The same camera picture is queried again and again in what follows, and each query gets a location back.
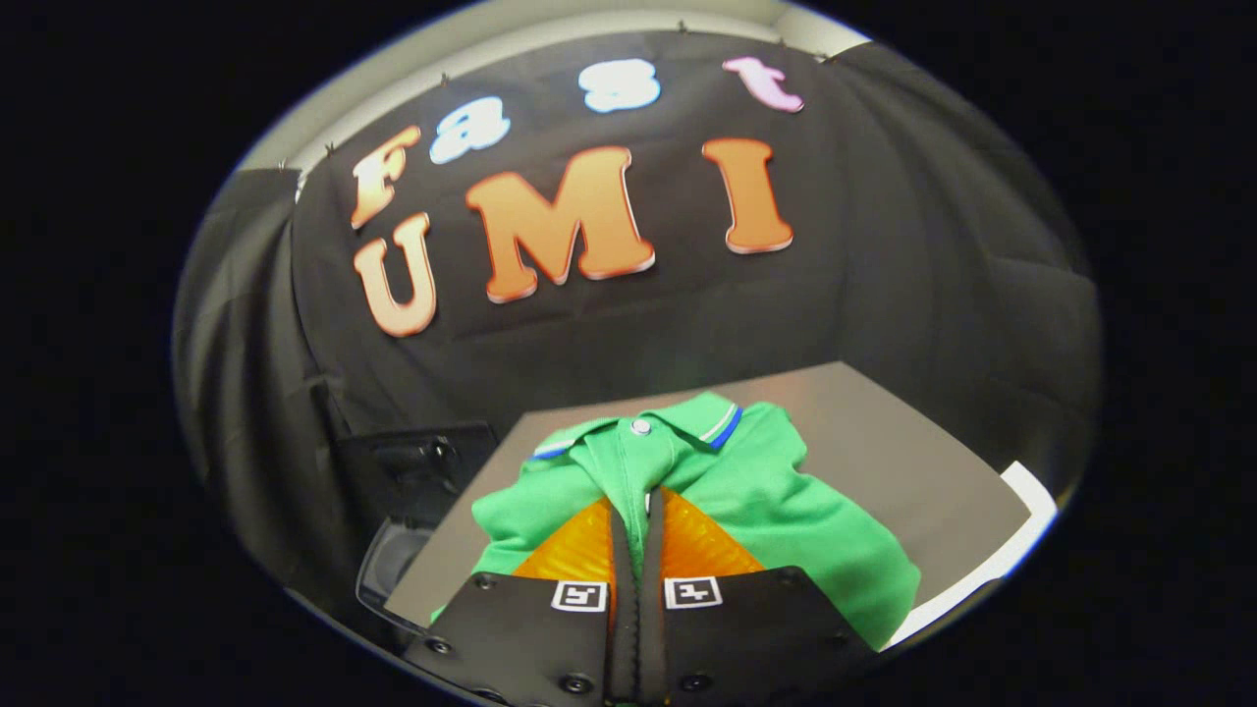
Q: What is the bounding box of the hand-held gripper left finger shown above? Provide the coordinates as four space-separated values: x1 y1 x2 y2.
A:
403 497 642 707

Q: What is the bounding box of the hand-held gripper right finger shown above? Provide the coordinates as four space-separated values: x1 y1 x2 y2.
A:
640 485 879 707

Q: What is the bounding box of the green polo shirt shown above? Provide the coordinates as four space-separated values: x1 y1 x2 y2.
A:
430 391 922 651

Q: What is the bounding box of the grey cabinet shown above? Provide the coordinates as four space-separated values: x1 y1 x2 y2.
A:
385 360 1034 634

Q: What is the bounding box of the black backdrop cloth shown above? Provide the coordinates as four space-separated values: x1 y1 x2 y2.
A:
175 29 1106 629

